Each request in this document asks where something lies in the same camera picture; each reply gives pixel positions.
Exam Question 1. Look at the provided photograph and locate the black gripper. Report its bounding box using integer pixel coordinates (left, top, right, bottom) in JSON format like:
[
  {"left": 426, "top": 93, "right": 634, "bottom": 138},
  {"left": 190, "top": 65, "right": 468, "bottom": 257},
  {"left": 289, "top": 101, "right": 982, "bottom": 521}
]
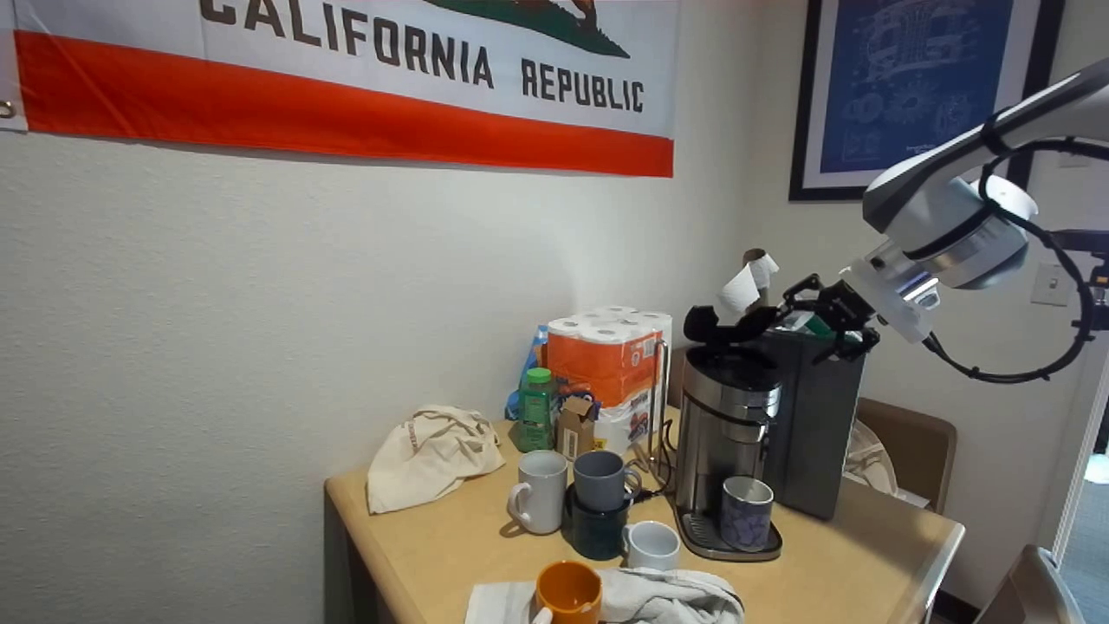
[{"left": 783, "top": 273, "right": 879, "bottom": 357}]

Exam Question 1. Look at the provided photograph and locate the steel coffee maker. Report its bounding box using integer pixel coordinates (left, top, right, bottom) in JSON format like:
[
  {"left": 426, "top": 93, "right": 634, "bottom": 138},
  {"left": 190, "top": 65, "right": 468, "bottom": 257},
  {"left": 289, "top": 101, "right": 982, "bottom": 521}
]
[{"left": 666, "top": 303, "right": 783, "bottom": 560}]

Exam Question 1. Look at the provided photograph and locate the light grey towel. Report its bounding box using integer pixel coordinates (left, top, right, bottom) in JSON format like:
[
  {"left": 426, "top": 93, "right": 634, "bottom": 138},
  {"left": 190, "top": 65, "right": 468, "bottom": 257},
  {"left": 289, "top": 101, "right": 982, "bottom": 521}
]
[{"left": 598, "top": 567, "right": 745, "bottom": 624}]

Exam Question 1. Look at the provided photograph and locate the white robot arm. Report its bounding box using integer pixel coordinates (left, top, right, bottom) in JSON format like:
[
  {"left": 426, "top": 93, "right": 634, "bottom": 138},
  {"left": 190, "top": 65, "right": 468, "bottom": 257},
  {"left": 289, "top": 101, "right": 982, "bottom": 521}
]
[{"left": 814, "top": 57, "right": 1109, "bottom": 343}]

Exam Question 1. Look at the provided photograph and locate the paper towel multipack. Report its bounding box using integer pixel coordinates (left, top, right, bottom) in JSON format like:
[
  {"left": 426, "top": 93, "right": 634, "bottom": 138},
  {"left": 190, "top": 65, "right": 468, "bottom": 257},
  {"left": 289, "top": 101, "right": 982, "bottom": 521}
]
[{"left": 545, "top": 303, "right": 671, "bottom": 455}]

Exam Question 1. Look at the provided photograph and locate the small white cup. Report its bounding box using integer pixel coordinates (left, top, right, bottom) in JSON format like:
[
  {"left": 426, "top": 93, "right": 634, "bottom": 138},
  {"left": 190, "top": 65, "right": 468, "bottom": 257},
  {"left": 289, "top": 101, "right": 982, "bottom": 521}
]
[{"left": 624, "top": 521, "right": 678, "bottom": 572}]

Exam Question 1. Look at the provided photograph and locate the framed blue poster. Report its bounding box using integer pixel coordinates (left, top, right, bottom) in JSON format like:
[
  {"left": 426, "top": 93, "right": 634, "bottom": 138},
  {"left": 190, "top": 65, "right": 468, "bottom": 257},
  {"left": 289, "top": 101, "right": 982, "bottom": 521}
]
[{"left": 790, "top": 0, "right": 1067, "bottom": 202}]

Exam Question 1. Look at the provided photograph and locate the grey mug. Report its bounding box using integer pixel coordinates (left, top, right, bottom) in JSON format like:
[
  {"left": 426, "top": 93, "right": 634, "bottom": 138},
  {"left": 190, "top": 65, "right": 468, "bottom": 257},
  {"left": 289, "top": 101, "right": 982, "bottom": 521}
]
[{"left": 571, "top": 449, "right": 641, "bottom": 509}]

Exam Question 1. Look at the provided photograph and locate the green bottle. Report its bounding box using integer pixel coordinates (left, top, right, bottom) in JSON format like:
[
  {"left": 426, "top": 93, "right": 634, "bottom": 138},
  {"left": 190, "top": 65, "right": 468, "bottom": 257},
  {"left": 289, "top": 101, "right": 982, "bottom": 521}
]
[{"left": 512, "top": 366, "right": 553, "bottom": 449}]

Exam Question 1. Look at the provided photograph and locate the dark green mug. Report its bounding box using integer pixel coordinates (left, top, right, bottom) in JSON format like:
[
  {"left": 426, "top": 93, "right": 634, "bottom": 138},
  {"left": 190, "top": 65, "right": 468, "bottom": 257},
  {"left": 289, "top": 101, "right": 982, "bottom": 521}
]
[{"left": 560, "top": 489, "right": 632, "bottom": 560}]

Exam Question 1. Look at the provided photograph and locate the California Republic flag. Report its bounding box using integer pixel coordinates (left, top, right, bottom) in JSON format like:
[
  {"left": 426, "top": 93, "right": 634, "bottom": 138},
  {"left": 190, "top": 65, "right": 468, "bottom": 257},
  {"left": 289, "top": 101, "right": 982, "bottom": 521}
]
[{"left": 4, "top": 0, "right": 678, "bottom": 175}]

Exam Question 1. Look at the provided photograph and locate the white mug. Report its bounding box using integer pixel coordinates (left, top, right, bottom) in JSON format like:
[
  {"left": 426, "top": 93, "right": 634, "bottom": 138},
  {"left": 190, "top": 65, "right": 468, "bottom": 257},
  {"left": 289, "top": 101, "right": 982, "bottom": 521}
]
[{"left": 506, "top": 449, "right": 568, "bottom": 535}]

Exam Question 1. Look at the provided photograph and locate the orange mug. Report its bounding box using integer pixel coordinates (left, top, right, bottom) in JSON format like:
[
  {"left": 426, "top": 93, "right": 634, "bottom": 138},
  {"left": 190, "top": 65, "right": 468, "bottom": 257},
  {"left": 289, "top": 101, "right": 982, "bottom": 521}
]
[{"left": 534, "top": 560, "right": 604, "bottom": 624}]

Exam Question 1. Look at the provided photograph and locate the beige cloth bag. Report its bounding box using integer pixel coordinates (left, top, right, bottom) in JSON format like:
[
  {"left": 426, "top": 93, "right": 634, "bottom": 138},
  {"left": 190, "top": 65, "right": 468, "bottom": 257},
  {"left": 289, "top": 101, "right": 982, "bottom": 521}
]
[{"left": 367, "top": 406, "right": 506, "bottom": 513}]

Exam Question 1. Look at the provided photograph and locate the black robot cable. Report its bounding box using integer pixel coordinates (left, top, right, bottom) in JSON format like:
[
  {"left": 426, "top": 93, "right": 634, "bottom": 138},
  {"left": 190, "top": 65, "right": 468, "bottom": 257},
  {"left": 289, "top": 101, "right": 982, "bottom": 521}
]
[{"left": 917, "top": 136, "right": 1101, "bottom": 389}]

